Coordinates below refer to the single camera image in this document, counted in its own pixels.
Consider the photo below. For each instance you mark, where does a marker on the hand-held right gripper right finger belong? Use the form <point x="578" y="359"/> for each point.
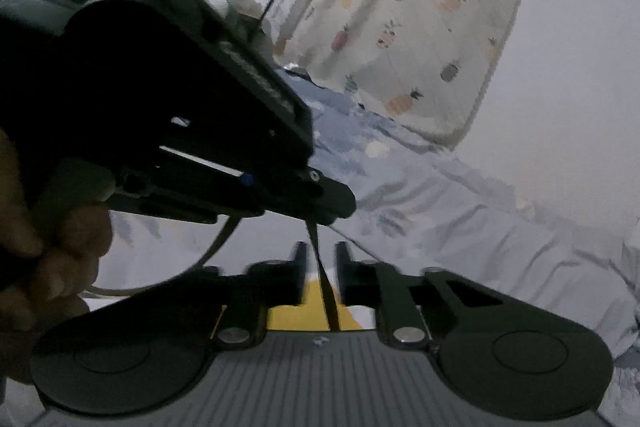
<point x="342" y="277"/>

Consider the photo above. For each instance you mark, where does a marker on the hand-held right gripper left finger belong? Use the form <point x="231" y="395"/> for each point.
<point x="299" y="277"/>

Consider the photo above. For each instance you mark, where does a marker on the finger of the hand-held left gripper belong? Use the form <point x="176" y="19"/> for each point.
<point x="325" y="202"/>

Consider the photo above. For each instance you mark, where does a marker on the brown shoelace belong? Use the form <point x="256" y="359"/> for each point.
<point x="327" y="292"/>

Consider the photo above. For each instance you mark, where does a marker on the person's left hand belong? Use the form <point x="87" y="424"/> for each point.
<point x="55" y="257"/>

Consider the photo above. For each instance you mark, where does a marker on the white and yellow plastic bag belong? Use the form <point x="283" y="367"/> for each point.
<point x="295" y="319"/>

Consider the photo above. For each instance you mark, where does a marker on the blue printed quilt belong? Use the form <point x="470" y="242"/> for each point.
<point x="450" y="217"/>

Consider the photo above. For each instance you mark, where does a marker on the shiny silver cloth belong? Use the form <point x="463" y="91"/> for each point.
<point x="292" y="67"/>

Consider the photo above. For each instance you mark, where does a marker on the pineapple print curtain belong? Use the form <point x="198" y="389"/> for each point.
<point x="425" y="7"/>

